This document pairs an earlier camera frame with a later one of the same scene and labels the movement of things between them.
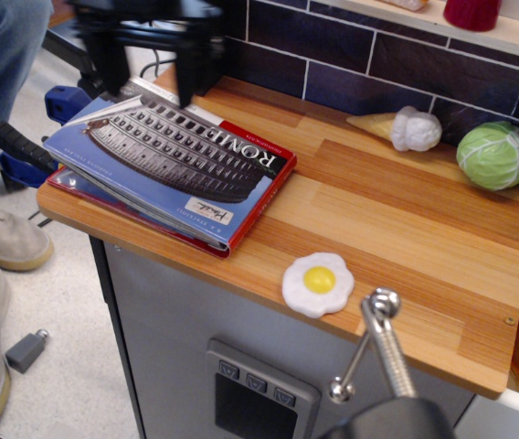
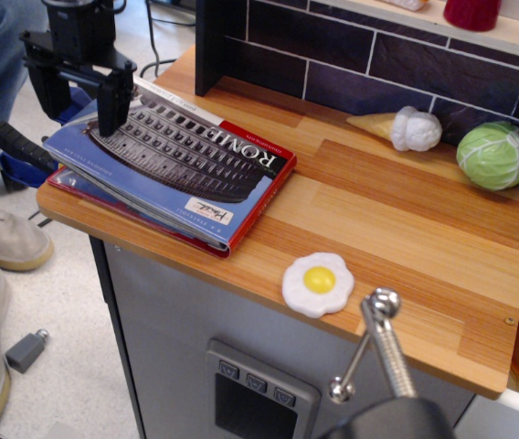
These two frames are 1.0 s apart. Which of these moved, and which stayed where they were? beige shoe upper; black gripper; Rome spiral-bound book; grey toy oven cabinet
Moved: black gripper
Stayed: Rome spiral-bound book; beige shoe upper; grey toy oven cabinet
